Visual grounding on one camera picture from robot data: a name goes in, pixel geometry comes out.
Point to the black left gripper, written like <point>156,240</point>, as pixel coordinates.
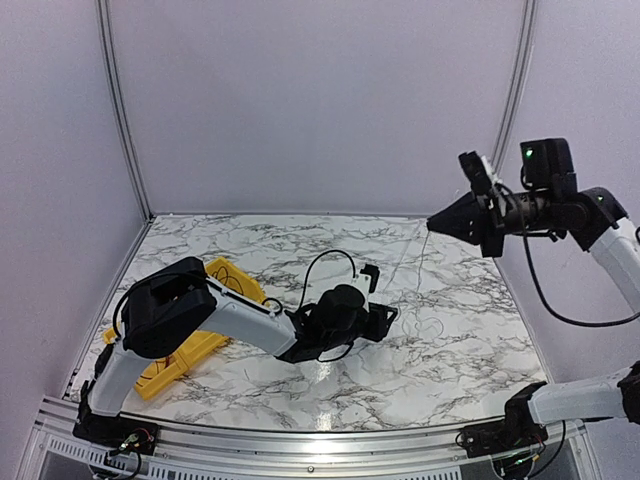
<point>380,327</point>

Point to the yellow bin middle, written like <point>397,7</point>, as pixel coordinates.
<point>199,346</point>

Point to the aluminium front rail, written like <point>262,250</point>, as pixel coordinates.
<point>185,451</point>

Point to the yellow bin right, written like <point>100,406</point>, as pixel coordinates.
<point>229,275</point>

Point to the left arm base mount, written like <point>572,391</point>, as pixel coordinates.
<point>117,433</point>

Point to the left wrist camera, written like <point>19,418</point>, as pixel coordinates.
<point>365,281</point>

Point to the yellow bin left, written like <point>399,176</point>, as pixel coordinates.
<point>159,375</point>

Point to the left frame post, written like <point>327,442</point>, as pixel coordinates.
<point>123,128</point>

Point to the frame post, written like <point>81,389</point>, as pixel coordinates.
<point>516,86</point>
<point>123,128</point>

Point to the yellow bin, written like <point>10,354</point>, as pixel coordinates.
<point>199,346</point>
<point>159,375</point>
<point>229,275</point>

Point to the right frame post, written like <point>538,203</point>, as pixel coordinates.
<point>516,86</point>

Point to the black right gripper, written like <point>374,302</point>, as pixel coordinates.
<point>478,221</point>

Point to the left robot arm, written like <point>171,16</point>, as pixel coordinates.
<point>158,314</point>

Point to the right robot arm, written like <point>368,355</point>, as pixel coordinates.
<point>551,205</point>

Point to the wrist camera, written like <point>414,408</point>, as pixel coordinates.
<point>365,281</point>
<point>480,174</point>

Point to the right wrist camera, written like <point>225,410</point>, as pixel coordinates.
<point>480,174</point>

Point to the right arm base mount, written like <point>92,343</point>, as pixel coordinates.
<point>500,430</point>

